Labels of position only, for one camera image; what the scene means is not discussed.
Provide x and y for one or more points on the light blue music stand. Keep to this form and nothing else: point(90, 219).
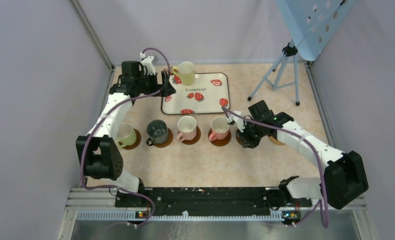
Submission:
point(311, 24)

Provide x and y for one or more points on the green mug back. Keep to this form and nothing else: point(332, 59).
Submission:
point(186, 72)

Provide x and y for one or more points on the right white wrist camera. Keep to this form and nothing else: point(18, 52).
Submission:
point(236, 118)

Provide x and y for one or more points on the pink mug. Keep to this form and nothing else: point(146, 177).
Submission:
point(187, 128)
point(220, 129)

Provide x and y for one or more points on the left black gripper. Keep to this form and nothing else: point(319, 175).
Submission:
point(167, 89)

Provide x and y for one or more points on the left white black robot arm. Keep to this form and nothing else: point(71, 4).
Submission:
point(98, 153)

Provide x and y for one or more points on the dark green mug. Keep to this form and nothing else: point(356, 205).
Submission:
point(157, 131)

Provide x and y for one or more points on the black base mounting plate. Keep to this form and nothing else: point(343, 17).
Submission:
point(210, 201)

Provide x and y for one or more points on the brown coaster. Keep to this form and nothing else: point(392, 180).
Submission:
point(137, 142)
point(222, 142)
point(168, 142)
point(238, 139)
point(196, 138)

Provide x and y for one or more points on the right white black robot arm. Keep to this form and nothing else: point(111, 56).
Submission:
point(342, 174)

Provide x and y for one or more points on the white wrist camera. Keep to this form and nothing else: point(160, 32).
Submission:
point(236, 118)
point(148, 62)

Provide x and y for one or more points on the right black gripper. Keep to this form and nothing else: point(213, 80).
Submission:
point(246, 141)

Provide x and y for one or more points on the light tan coaster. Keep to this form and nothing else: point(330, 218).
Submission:
point(275, 141)

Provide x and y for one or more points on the pink mug front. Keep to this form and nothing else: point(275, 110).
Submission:
point(187, 128)

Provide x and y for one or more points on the white strawberry tray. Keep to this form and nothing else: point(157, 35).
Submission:
point(208, 95)

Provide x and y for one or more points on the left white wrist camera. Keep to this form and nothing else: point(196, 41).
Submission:
point(148, 62)

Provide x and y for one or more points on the pink mug back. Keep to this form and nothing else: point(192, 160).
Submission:
point(220, 129)

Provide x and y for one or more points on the green mug front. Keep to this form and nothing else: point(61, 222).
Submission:
point(126, 135)

